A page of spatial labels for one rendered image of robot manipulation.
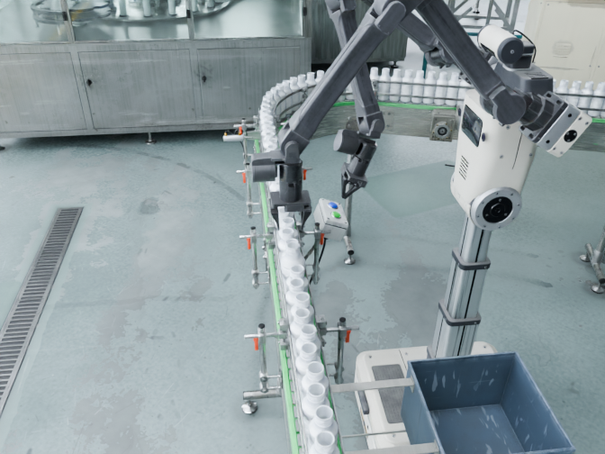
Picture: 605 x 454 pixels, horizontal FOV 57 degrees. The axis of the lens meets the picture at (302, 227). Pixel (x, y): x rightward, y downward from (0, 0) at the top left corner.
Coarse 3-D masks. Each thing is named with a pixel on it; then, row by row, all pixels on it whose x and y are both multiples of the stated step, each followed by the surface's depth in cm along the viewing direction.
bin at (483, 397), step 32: (512, 352) 154; (352, 384) 147; (384, 384) 147; (416, 384) 145; (448, 384) 158; (480, 384) 160; (512, 384) 157; (416, 416) 147; (448, 416) 162; (480, 416) 162; (512, 416) 159; (544, 416) 141; (384, 448) 131; (416, 448) 131; (448, 448) 154; (480, 448) 154; (512, 448) 154; (544, 448) 142
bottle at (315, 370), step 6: (312, 366) 123; (318, 366) 123; (306, 372) 122; (312, 372) 125; (318, 372) 124; (306, 378) 122; (312, 378) 120; (318, 378) 120; (324, 378) 123; (306, 384) 122; (324, 384) 122; (306, 390) 122
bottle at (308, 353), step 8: (304, 344) 127; (312, 344) 127; (304, 352) 125; (312, 352) 125; (296, 360) 128; (304, 360) 126; (312, 360) 126; (320, 360) 128; (296, 368) 128; (304, 368) 126; (296, 392) 132
